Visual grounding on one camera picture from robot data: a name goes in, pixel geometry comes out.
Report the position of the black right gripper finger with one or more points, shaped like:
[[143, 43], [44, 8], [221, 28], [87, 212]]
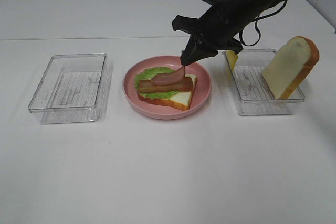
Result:
[[195, 51]]

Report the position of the pink round plate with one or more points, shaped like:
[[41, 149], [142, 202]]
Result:
[[200, 96]]

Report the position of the clear left plastic tray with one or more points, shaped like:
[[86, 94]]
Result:
[[73, 89]]

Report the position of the green lettuce leaf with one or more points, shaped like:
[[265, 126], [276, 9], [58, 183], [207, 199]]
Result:
[[147, 75]]

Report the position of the bacon strip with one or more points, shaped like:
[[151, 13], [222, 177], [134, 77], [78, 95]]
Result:
[[165, 79], [186, 84]]

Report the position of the clear right plastic tray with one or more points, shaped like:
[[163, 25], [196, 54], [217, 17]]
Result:
[[249, 91]]

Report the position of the clear plastic tray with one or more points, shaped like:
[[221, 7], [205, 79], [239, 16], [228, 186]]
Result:
[[73, 89], [249, 91]]

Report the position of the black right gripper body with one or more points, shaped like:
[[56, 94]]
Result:
[[216, 28]]

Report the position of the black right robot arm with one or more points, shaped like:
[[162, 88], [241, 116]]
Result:
[[261, 4]]

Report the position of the yellow cheese slice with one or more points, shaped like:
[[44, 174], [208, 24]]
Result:
[[231, 58]]

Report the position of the bread slice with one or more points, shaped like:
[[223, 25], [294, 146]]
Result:
[[290, 66], [180, 100]]

